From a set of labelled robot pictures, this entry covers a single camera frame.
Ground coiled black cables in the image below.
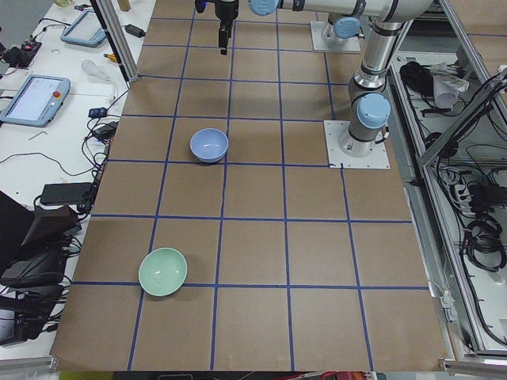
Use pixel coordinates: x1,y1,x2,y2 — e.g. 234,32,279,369
459,217,507,273

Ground black small power adapter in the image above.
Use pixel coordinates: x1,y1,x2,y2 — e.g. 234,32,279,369
124,24,146,38

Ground white rear mounting plate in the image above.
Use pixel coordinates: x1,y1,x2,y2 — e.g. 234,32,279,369
310,21,361,54

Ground crumpled white cloth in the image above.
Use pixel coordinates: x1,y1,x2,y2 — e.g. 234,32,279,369
429,63,469,110

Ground near teach pendant tablet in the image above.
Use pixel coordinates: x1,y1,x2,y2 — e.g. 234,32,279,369
1,74,71,127

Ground green bowl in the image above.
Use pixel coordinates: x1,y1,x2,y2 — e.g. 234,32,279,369
138,248,188,297

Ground far teach pendant tablet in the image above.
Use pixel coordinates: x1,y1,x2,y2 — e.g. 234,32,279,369
60,9,106,48

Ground small blue usb hub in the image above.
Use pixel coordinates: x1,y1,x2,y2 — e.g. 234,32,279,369
88,107,108,119

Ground clear light bulb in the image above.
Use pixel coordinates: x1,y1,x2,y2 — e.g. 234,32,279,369
81,59,111,82

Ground black bag on shelf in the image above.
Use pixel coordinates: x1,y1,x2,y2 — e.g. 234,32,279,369
399,61,434,97

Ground aluminium frame post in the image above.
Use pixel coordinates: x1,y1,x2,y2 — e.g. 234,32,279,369
90,0,139,83

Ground aluminium right frame rail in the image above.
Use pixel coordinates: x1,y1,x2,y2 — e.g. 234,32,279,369
416,1,506,173

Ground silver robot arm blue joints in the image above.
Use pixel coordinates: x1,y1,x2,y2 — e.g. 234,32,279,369
248,0,432,158

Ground blue bowl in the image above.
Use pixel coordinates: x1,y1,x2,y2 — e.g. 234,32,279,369
189,128,229,163

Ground teach pendant tablet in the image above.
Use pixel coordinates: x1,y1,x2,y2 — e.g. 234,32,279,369
60,9,106,48
1,74,71,127

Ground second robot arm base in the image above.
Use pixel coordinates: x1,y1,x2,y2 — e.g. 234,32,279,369
322,13,360,45

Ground black power adapter brick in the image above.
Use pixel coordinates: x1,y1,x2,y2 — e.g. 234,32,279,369
40,182,92,206

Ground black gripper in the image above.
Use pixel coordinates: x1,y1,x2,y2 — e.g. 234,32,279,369
214,0,239,55

